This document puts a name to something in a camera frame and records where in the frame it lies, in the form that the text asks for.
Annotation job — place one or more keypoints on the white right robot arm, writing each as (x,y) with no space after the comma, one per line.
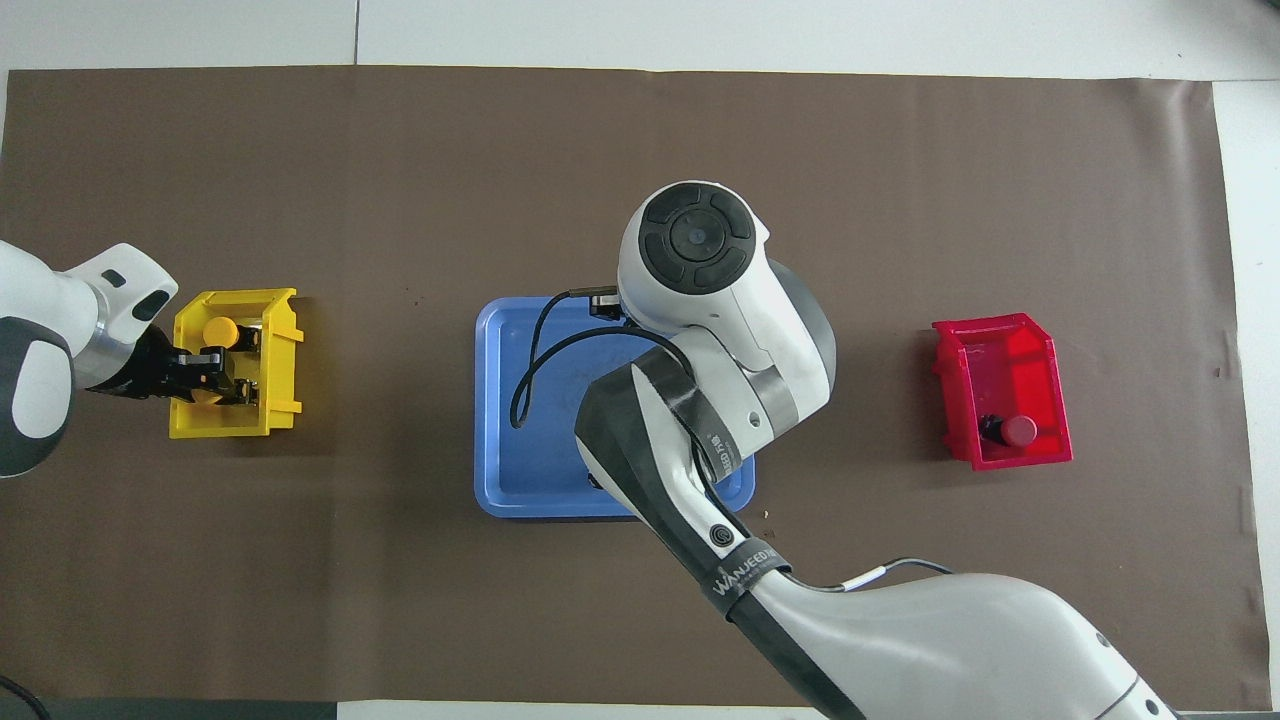
(900,640)

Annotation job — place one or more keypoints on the red push button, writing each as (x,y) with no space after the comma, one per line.
(1020,430)

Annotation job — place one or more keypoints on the brown paper table mat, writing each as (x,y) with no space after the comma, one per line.
(400,600)

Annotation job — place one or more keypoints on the blue plastic tray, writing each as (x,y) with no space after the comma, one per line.
(555,460)

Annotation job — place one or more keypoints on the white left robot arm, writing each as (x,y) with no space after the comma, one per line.
(40,330)

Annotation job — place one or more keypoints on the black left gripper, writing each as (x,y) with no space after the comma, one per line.
(160,375)

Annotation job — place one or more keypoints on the red plastic bin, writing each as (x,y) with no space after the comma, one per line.
(1010,370)

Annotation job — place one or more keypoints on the yellow push button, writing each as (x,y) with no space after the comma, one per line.
(220,331)

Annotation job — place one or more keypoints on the yellow plastic bin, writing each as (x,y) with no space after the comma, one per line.
(280,400)

